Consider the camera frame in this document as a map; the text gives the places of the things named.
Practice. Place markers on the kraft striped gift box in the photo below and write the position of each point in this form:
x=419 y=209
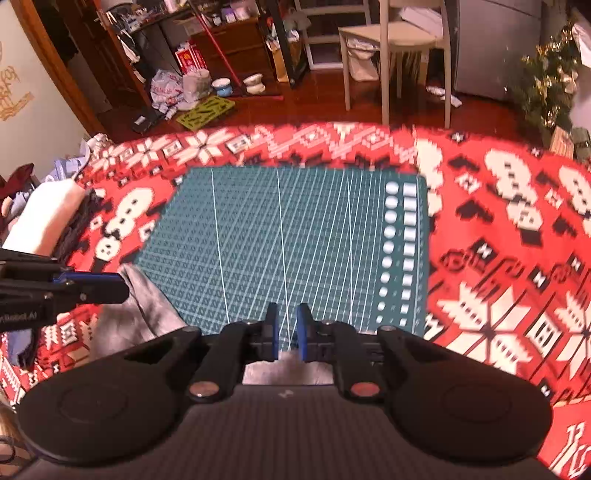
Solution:
x=561 y=141

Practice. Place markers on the grey white printed bag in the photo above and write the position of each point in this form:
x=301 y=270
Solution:
x=197 y=84

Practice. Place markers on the red broom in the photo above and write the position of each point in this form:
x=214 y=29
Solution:
x=217 y=46

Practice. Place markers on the wooden door frame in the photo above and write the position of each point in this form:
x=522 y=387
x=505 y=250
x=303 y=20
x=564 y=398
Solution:
x=55 y=69

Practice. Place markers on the green gift box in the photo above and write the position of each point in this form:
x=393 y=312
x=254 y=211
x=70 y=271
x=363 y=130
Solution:
x=581 y=143

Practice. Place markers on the lime green grid mat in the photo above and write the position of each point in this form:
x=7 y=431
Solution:
x=205 y=113

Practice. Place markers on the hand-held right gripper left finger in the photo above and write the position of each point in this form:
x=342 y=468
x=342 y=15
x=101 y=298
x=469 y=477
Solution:
x=272 y=330

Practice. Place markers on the white hanging cloth bag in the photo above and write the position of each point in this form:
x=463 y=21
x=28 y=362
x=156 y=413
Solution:
x=581 y=36

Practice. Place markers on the brown paper bag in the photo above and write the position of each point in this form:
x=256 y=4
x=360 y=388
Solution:
x=282 y=64

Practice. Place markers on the brown wooden drawer cabinet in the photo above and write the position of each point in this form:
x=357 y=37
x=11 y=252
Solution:
x=240 y=46

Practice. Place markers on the white paper scrap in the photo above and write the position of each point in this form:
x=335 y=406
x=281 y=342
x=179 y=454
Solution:
x=443 y=96

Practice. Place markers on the white ceramic cup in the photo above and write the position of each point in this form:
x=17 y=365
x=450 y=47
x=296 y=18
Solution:
x=253 y=84

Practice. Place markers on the black desk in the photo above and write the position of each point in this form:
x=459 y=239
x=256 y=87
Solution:
x=290 y=41

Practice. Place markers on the red patterned blanket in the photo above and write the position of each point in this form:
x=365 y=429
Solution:
x=485 y=277

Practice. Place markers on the silver refrigerator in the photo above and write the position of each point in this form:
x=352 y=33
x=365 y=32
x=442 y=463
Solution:
x=498 y=46

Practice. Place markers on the gold wall decal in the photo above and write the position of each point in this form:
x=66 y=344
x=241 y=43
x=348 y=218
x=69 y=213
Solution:
x=14 y=92

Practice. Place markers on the white drawer unit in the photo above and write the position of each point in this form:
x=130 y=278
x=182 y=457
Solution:
x=332 y=46

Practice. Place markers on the white tote bag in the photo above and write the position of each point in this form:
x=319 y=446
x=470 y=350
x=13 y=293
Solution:
x=362 y=60

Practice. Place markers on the small Christmas tree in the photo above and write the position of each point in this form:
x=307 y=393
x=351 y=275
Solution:
x=549 y=83

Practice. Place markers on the red white carton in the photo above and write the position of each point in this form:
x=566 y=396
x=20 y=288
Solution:
x=189 y=57

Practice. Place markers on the beige plastic chair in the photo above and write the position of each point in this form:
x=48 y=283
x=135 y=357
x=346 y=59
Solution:
x=388 y=34

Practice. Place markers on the crumpled clothes pile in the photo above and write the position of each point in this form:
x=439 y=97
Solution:
x=69 y=166

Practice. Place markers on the white blue ceramic bowl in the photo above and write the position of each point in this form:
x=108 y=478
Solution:
x=221 y=87

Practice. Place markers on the green cutting mat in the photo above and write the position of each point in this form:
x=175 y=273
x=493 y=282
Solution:
x=277 y=230

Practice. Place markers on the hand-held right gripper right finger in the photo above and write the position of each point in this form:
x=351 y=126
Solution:
x=304 y=330

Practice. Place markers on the grey polo shirt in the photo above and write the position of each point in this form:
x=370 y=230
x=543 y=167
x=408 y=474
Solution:
x=138 y=309

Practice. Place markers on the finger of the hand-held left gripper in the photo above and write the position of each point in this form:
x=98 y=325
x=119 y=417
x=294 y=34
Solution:
x=101 y=290
x=27 y=264

